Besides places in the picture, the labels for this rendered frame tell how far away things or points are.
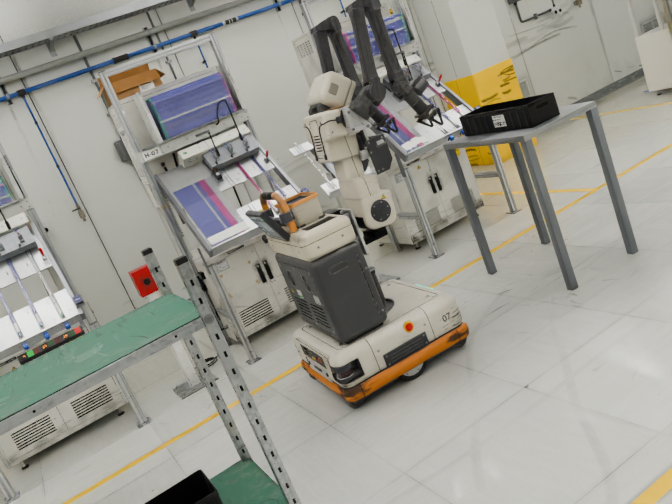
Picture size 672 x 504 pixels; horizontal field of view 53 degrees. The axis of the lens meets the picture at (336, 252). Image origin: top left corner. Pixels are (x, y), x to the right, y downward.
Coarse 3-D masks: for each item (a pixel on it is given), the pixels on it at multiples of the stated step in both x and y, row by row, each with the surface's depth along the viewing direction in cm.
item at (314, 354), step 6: (300, 342) 323; (306, 342) 320; (300, 348) 329; (306, 348) 319; (312, 348) 310; (306, 354) 325; (312, 354) 313; (318, 354) 301; (324, 354) 297; (312, 360) 317; (318, 360) 304; (324, 360) 296; (324, 366) 303; (330, 366) 294; (330, 372) 296
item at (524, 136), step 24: (552, 120) 315; (600, 120) 323; (456, 144) 359; (480, 144) 340; (528, 144) 309; (600, 144) 325; (456, 168) 372; (528, 168) 314; (528, 192) 392; (552, 216) 317; (624, 216) 334; (480, 240) 382; (552, 240) 322; (624, 240) 340; (576, 288) 327
